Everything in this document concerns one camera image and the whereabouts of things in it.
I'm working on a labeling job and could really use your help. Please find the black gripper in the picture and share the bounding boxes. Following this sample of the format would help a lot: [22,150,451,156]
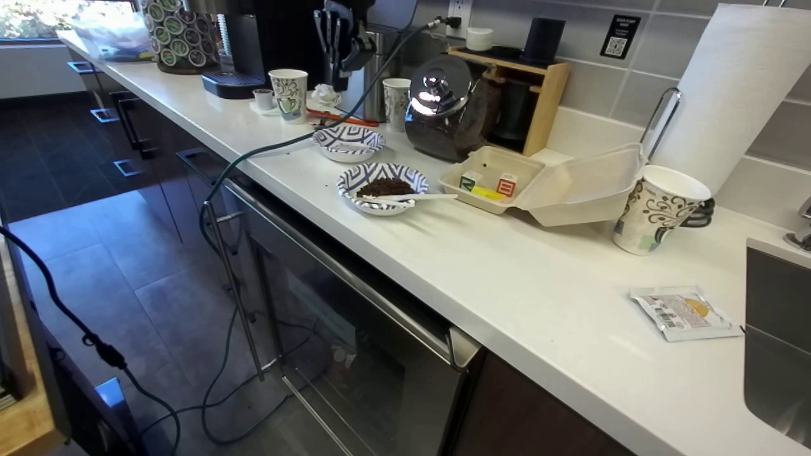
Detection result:
[313,0,380,75]

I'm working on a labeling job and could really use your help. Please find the blue white patterned bowl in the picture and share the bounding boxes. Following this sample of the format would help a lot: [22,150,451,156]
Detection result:
[313,120,389,166]
[335,158,433,220]

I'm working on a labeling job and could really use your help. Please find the orange stick packet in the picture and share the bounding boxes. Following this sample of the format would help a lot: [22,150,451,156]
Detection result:
[305,106,382,128]

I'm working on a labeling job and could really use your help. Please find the tall patterned paper cup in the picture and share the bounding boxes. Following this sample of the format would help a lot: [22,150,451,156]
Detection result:
[266,65,313,120]

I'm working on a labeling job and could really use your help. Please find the silver black Keurig coffee maker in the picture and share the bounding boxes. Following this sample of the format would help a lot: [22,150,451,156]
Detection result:
[201,0,328,101]

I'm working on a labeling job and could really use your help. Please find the small open coffee pod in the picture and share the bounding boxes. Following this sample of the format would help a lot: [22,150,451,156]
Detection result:
[252,86,278,114]

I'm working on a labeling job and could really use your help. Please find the small white cup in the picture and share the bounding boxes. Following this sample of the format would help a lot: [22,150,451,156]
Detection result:
[462,23,496,53]

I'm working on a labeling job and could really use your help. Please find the white plastic spoon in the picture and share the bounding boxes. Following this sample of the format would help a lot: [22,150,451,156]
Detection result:
[380,190,462,208]

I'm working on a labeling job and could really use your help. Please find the small black box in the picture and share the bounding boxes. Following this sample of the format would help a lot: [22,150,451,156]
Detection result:
[522,14,567,68]

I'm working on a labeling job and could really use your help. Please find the yellow tea packet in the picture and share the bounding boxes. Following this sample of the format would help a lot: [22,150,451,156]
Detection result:
[469,181,513,205]

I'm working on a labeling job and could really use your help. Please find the wooden countertop rack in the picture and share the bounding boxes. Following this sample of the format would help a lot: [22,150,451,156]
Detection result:
[444,46,574,158]

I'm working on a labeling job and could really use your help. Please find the red white sachet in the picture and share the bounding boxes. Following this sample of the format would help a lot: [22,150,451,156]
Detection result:
[495,170,522,201]

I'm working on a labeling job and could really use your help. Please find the clear plastic bag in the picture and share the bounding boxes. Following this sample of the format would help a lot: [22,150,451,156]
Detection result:
[68,0,161,63]

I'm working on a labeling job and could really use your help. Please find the beige plastic container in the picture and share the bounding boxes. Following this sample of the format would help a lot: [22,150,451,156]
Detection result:
[436,142,646,229]

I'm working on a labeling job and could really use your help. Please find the metal paper towel holder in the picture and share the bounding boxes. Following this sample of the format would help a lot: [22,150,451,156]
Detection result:
[636,84,685,163]

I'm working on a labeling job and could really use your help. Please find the stainless steel dishwasher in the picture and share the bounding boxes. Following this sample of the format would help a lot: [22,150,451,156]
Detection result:
[221,174,486,456]

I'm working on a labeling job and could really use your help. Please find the patterned paper cup right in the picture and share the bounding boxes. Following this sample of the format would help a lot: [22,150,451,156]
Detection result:
[610,161,717,257]

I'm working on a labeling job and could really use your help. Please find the white paper towel roll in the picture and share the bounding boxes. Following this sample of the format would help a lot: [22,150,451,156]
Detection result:
[646,1,811,198]

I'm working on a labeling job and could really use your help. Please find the flat printed sachet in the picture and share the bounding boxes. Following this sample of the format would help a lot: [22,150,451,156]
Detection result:
[627,284,745,343]

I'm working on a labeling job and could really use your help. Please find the steel kitchen sink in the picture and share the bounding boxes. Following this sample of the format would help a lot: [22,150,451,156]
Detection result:
[740,241,811,451]

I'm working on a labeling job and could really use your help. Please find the long thin cable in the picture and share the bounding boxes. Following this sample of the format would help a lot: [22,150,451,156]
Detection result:
[137,11,448,448]

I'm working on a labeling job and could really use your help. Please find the black wire pod carousel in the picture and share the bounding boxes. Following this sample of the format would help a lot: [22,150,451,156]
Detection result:
[137,0,225,75]

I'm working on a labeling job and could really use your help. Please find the black white wall sign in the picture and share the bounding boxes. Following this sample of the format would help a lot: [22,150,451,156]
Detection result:
[598,11,643,63]

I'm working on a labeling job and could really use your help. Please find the thick black cable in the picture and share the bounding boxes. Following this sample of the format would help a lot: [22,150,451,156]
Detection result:
[0,220,186,456]

